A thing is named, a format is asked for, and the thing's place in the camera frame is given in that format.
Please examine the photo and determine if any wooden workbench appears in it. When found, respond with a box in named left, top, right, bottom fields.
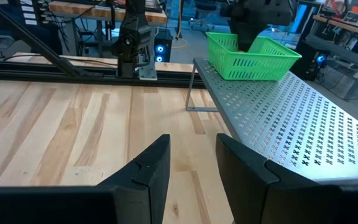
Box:
left=312, top=14, right=358, bottom=40
left=48, top=0, right=168, bottom=26

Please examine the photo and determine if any grey perforated metal shelf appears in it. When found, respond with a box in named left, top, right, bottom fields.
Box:
left=185, top=57, right=358, bottom=184

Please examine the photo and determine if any grey arm base bracket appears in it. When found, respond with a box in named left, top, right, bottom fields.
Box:
left=137, top=54, right=158, bottom=82

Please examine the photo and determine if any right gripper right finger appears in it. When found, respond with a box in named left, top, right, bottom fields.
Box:
left=215, top=133, right=319, bottom=224

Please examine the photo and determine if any grey metal bench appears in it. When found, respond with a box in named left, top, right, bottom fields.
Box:
left=305, top=33, right=358, bottom=101

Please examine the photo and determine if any black computer tower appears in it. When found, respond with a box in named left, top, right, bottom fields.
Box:
left=153, top=29, right=174, bottom=63

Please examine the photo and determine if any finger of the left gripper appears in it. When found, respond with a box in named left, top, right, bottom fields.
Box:
left=230, top=25, right=249, bottom=52
left=247, top=25, right=265, bottom=52

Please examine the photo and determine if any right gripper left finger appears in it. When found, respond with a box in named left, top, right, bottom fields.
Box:
left=96, top=134, right=171, bottom=224

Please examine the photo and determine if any black aluminium table frame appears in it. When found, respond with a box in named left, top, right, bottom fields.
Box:
left=0, top=0, right=206, bottom=90

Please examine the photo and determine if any yellow floor cable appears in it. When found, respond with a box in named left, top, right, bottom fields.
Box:
left=171, top=0, right=188, bottom=50

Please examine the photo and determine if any green plastic basket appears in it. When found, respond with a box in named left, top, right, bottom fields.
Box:
left=206, top=32, right=303, bottom=81

